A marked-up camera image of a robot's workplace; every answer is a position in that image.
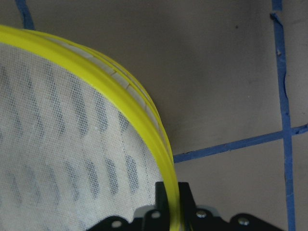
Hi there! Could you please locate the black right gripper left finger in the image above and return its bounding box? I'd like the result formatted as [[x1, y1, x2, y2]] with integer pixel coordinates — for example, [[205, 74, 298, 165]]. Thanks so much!
[[141, 181, 170, 231]]

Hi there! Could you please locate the yellow steamer top layer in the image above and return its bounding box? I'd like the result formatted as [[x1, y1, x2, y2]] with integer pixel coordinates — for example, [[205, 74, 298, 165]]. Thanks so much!
[[0, 26, 181, 231]]

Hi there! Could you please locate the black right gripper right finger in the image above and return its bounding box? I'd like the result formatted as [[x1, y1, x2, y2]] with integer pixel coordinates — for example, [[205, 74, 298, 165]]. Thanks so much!
[[179, 182, 199, 231]]

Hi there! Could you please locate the white steamer liner cloth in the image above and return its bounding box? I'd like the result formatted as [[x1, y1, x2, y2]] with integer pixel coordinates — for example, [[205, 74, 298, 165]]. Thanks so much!
[[0, 44, 162, 231]]

